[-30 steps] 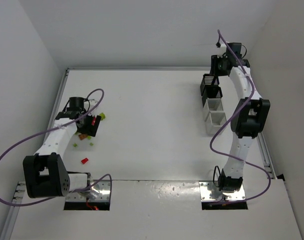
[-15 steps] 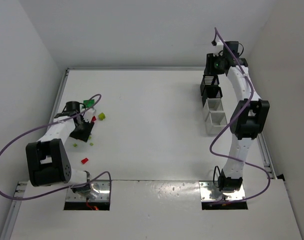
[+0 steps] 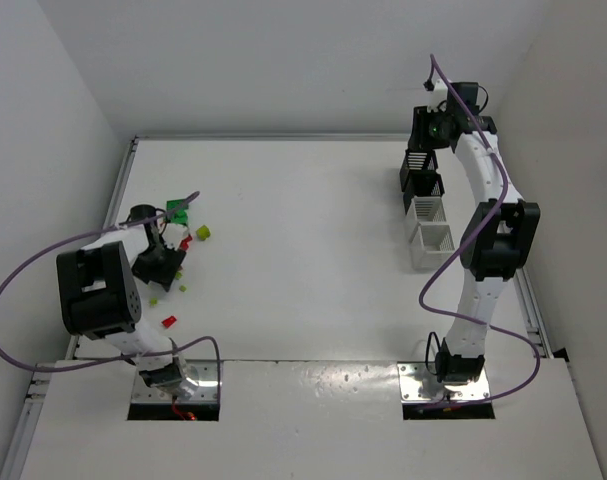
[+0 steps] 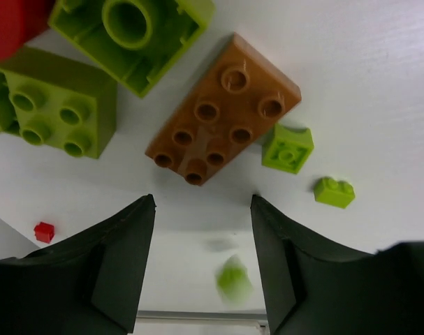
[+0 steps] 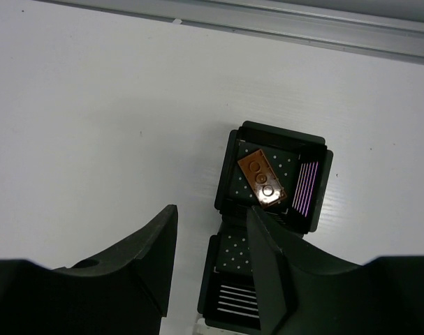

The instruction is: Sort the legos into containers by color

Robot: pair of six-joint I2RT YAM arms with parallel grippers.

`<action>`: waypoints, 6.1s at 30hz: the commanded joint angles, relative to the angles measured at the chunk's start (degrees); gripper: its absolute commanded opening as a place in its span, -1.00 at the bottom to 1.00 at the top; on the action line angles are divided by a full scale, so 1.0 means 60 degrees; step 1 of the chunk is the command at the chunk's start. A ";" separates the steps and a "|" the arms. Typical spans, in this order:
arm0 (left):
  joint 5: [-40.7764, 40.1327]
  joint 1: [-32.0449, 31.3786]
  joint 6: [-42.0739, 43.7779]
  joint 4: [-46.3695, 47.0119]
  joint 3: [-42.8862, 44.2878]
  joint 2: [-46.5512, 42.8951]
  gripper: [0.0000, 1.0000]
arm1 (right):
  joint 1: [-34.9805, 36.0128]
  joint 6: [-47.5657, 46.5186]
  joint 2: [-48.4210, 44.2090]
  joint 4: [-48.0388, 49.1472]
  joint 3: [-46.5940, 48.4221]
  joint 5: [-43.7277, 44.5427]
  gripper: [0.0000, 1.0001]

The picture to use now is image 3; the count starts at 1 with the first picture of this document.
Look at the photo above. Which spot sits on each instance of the far black mesh container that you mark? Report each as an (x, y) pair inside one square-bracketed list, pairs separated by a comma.
[(416, 161)]

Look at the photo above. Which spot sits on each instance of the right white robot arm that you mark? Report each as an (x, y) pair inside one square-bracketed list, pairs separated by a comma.
[(499, 236)]

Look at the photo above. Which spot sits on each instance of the right aluminium frame rail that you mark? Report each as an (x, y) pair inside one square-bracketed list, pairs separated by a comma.
[(535, 327)]

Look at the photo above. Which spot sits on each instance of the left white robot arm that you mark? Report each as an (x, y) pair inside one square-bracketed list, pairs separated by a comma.
[(100, 301)]

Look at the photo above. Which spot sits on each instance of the metal base plate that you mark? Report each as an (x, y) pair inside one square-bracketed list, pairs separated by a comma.
[(418, 386), (200, 387)]

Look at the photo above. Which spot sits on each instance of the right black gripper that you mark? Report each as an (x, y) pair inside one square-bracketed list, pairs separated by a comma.
[(422, 165)]

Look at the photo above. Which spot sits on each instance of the aluminium frame rail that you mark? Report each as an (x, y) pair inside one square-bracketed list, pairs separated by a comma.
[(535, 327), (39, 382)]

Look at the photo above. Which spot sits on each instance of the left aluminium frame rail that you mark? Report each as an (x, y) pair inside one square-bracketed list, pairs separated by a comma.
[(39, 382)]

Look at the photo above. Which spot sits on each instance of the near white mesh container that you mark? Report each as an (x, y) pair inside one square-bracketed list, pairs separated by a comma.
[(431, 246)]

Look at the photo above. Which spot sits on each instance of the small red lego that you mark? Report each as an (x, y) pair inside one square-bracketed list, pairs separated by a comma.
[(169, 321)]

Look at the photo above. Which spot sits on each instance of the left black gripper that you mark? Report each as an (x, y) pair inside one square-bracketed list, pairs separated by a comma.
[(159, 265)]

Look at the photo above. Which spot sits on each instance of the yellow-green lego cube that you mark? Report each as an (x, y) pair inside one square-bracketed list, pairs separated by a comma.
[(203, 233)]

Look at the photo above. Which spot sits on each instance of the white mesh container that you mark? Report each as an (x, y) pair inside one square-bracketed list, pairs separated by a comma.
[(424, 210), (431, 246)]

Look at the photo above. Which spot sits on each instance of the black mesh container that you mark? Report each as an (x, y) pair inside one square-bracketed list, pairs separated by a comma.
[(422, 184), (416, 161)]

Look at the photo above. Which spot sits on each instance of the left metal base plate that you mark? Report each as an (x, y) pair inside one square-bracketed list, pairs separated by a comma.
[(200, 387)]

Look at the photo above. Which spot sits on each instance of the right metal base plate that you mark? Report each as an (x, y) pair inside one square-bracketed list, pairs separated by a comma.
[(418, 386)]

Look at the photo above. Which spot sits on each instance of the red lego pile brick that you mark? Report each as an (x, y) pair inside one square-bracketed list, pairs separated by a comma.
[(185, 244)]

